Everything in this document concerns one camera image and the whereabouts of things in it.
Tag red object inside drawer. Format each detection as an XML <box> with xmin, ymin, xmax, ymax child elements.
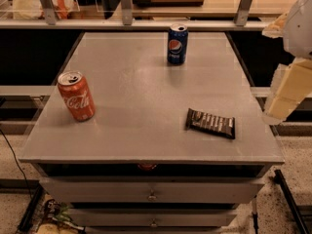
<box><xmin>137</xmin><ymin>164</ymin><xmax>157</xmax><ymax>171</ymax></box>

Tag blue pepsi can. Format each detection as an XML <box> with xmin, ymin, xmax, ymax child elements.
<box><xmin>167</xmin><ymin>23</ymin><xmax>188</xmax><ymax>65</ymax></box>

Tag red coca-cola can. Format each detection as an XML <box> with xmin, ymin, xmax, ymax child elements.
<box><xmin>58</xmin><ymin>71</ymin><xmax>96</xmax><ymax>122</ymax></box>

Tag lower drawer metal knob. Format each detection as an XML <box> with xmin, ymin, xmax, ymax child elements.
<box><xmin>150</xmin><ymin>219</ymin><xmax>158</xmax><ymax>228</ymax></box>

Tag drawer metal knob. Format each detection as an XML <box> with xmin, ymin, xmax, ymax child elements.
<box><xmin>150</xmin><ymin>219</ymin><xmax>158</xmax><ymax>228</ymax></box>
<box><xmin>147</xmin><ymin>190</ymin><xmax>157</xmax><ymax>202</ymax></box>

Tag chocolate rxbar dark wrapper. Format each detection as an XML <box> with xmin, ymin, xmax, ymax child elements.
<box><xmin>185</xmin><ymin>108</ymin><xmax>236</xmax><ymax>139</ymax></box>

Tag grey drawer cabinet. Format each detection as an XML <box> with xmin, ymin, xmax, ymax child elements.
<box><xmin>21</xmin><ymin>32</ymin><xmax>284</xmax><ymax>234</ymax></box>

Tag black power cable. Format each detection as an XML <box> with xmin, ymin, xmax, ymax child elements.
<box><xmin>0</xmin><ymin>129</ymin><xmax>34</xmax><ymax>200</ymax></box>

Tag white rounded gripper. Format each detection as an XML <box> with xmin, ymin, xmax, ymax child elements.
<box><xmin>262</xmin><ymin>0</ymin><xmax>312</xmax><ymax>125</ymax></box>

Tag orange white bag on shelf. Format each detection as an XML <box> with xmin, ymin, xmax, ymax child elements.
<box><xmin>13</xmin><ymin>0</ymin><xmax>78</xmax><ymax>20</ymax></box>

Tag snack bags on floor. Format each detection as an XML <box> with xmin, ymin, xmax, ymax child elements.
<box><xmin>35</xmin><ymin>198</ymin><xmax>86</xmax><ymax>234</ymax></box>

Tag upper drawer metal knob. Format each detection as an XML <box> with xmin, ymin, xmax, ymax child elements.
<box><xmin>147</xmin><ymin>190</ymin><xmax>157</xmax><ymax>202</ymax></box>

